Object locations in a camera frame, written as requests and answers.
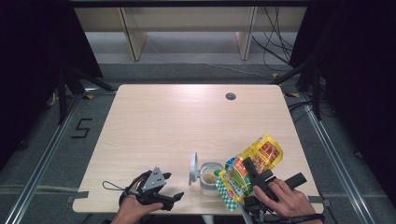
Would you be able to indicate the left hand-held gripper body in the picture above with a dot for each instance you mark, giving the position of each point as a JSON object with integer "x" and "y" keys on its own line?
{"x": 154, "y": 180}

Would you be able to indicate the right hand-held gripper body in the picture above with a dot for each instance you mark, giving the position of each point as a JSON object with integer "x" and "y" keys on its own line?
{"x": 264, "y": 179}

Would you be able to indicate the yellow seasoning pouch green cap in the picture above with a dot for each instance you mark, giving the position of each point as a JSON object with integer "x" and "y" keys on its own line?
{"x": 239, "y": 180}

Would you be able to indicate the glass jar with white lid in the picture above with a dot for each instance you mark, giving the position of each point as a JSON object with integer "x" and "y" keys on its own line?
{"x": 193, "y": 168}

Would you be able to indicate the beige seasoning granules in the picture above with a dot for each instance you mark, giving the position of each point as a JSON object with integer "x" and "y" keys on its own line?
{"x": 210, "y": 178}

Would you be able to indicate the person's left hand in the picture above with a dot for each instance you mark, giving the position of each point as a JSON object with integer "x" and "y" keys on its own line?
{"x": 132, "y": 210}

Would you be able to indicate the person's right hand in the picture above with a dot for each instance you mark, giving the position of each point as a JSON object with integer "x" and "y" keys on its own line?
{"x": 292, "y": 202}

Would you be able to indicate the white table leg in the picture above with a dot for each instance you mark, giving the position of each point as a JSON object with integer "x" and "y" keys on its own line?
{"x": 208, "y": 219}

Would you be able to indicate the grey tape strip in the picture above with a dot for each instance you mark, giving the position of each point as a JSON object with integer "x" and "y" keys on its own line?
{"x": 319, "y": 200}
{"x": 77, "y": 196}

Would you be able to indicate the grey table grommet hole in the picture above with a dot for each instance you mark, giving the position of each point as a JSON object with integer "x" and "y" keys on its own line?
{"x": 230, "y": 96}

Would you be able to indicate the yellow black tape marker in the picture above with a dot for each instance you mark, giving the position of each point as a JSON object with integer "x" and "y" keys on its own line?
{"x": 89, "y": 96}
{"x": 292, "y": 95}

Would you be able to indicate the black metal stand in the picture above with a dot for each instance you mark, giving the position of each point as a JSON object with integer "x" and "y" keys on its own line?
{"x": 316, "y": 93}
{"x": 62, "y": 93}

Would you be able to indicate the black curtain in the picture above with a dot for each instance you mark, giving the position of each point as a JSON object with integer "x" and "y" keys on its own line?
{"x": 358, "y": 77}
{"x": 31, "y": 62}

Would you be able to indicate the light wooden bench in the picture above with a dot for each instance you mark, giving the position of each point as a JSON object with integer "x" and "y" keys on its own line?
{"x": 134, "y": 34}

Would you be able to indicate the metal floor rail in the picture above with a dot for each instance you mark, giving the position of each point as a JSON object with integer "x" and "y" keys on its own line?
{"x": 46, "y": 149}
{"x": 333, "y": 155}

